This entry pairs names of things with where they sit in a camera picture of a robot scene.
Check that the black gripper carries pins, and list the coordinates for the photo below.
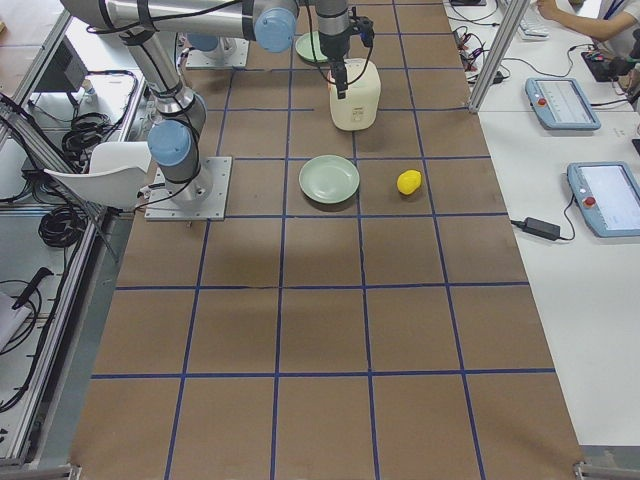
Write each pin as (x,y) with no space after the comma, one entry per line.
(332,47)

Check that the left green plate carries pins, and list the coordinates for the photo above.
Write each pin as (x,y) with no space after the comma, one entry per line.
(307,47)

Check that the green plate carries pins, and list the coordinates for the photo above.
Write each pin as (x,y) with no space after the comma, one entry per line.
(329,179)
(307,47)

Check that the right green plate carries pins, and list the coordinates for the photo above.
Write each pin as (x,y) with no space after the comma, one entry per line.
(329,179)

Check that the yellow toy bell pepper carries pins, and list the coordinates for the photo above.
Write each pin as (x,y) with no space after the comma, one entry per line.
(409,182)

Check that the far blue teach pendant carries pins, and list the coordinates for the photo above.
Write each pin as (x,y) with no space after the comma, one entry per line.
(561,104)

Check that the blue teach pendant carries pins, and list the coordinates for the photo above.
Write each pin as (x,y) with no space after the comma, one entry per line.
(607,195)
(561,104)

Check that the white plastic chair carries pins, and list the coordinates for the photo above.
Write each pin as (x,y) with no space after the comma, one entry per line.
(116,174)

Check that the black power adapter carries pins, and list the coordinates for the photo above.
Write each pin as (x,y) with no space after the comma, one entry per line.
(541,229)

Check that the brown paper table mat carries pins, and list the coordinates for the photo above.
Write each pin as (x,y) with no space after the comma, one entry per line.
(383,337)

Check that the person in white shirt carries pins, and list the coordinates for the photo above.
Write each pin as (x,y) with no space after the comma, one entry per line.
(613,28)

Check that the near blue teach pendant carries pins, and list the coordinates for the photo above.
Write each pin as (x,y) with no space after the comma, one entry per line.
(607,195)

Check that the white rice cooker orange handle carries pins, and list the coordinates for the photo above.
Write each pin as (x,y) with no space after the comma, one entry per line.
(358,110)

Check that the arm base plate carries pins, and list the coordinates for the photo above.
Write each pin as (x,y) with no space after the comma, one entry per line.
(196,60)
(204,198)

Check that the aluminium frame post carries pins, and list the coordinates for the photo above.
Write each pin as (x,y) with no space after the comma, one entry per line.
(500,44)

